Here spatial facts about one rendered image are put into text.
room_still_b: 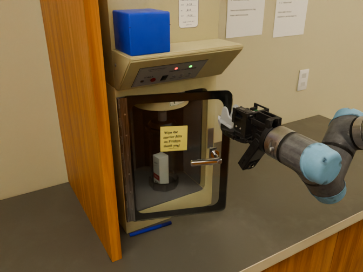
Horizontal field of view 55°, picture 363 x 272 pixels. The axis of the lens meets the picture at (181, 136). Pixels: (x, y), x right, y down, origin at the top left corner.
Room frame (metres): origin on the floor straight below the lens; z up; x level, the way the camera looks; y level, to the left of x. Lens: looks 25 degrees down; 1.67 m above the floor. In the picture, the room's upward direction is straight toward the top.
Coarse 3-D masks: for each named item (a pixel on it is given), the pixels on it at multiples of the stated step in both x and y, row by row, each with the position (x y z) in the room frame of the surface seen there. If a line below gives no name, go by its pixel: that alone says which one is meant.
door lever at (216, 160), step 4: (212, 152) 0.90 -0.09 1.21; (216, 152) 0.90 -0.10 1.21; (212, 156) 0.90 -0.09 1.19; (216, 156) 0.88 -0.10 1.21; (192, 160) 0.85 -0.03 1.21; (196, 160) 0.85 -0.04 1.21; (200, 160) 0.85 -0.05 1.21; (204, 160) 0.85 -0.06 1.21; (208, 160) 0.85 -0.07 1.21; (212, 160) 0.85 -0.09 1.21; (216, 160) 0.85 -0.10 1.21; (220, 160) 0.85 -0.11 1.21; (192, 164) 0.84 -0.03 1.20; (196, 164) 0.84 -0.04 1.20; (200, 164) 0.84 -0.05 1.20; (204, 164) 0.84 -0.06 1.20; (208, 164) 0.85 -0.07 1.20; (212, 164) 0.85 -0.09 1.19
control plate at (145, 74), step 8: (176, 64) 0.85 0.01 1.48; (184, 64) 0.86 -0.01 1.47; (192, 64) 0.88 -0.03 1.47; (200, 64) 0.90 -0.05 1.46; (144, 72) 0.82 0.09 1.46; (152, 72) 0.83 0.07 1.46; (160, 72) 0.85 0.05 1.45; (168, 72) 0.86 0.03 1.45; (176, 72) 0.88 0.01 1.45; (184, 72) 0.90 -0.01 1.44; (192, 72) 0.91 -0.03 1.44; (136, 80) 0.83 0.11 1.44; (144, 80) 0.85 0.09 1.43; (168, 80) 0.90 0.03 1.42
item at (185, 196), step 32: (128, 96) 0.86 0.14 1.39; (160, 96) 0.87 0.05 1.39; (192, 96) 0.89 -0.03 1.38; (224, 96) 0.91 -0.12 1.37; (192, 128) 0.89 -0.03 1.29; (160, 160) 0.87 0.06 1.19; (224, 160) 0.91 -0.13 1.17; (160, 192) 0.87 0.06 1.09; (192, 192) 0.89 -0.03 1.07; (224, 192) 0.91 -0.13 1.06
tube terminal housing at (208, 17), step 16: (112, 0) 0.87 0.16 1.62; (128, 0) 0.89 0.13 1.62; (144, 0) 0.91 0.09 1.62; (160, 0) 0.93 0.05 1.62; (176, 0) 0.95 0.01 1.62; (208, 0) 1.00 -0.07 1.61; (112, 16) 0.86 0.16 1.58; (176, 16) 0.95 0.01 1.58; (208, 16) 1.00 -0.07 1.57; (112, 32) 0.86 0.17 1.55; (176, 32) 0.95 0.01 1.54; (192, 32) 0.98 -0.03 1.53; (208, 32) 1.00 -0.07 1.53; (112, 48) 0.86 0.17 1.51; (112, 64) 0.86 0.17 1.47; (112, 80) 0.87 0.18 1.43; (192, 80) 0.98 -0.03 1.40; (208, 80) 1.01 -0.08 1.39; (112, 96) 0.88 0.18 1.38; (112, 112) 0.89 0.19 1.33; (112, 128) 0.90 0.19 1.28; (112, 144) 0.91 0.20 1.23; (128, 224) 0.86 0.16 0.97; (144, 224) 0.89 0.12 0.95
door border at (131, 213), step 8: (120, 104) 0.85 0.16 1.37; (120, 112) 0.85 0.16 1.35; (128, 120) 0.86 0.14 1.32; (120, 128) 0.85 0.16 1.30; (128, 128) 0.86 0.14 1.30; (128, 136) 0.85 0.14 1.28; (128, 144) 0.85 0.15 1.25; (128, 152) 0.85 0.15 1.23; (128, 160) 0.85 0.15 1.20; (128, 168) 0.85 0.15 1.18; (128, 176) 0.85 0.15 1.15; (128, 184) 0.85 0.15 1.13; (128, 192) 0.85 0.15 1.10; (128, 200) 0.85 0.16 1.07; (128, 208) 0.85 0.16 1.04
